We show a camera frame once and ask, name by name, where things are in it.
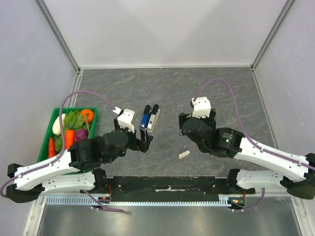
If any white toy eggplant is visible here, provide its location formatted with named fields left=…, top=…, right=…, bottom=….
left=52, top=113, right=66, bottom=136

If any staple box with red mark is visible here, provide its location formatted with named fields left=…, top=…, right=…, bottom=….
left=178, top=150, right=190, bottom=159

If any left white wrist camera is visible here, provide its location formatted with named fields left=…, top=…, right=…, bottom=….
left=113, top=107, right=135, bottom=133

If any purple toy onion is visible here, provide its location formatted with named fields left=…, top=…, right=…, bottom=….
left=74, top=129, right=89, bottom=143

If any green plastic bin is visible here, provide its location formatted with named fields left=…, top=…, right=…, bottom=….
left=37, top=107, right=98, bottom=162

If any orange toy carrot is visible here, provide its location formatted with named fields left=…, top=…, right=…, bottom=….
left=65, top=129, right=75, bottom=149

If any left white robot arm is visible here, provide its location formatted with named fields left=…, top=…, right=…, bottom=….
left=0, top=129, right=153, bottom=203

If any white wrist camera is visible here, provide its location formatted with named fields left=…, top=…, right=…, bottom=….
left=113, top=107, right=135, bottom=133
left=191, top=96, right=211, bottom=118

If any orange toy pumpkin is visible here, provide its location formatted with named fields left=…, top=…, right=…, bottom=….
left=80, top=109, right=95, bottom=123

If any green toy leafy vegetable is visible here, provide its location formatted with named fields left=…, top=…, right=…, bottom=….
left=63, top=110, right=84, bottom=129

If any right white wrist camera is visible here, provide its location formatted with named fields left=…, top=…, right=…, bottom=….
left=191, top=96, right=211, bottom=118

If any red toy chili pepper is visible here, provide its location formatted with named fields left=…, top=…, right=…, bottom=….
left=47, top=137, right=56, bottom=159

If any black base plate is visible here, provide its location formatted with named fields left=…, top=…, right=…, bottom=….
left=88, top=177, right=255, bottom=203

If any beige black stapler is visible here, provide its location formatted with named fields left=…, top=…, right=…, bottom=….
left=147, top=104, right=160, bottom=132

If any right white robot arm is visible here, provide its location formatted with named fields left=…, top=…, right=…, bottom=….
left=179, top=109, right=315, bottom=200

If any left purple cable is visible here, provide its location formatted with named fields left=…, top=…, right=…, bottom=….
left=0, top=90, right=125, bottom=212

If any purple cable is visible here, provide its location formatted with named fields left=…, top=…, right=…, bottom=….
left=0, top=90, right=125, bottom=212
left=193, top=78, right=315, bottom=212

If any light blue cable duct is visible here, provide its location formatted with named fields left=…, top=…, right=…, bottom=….
left=45, top=194, right=243, bottom=206

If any blue stapler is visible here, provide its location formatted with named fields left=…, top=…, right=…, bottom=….
left=140, top=104, right=152, bottom=130

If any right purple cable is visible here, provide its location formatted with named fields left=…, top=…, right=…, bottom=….
left=193, top=78, right=315, bottom=212

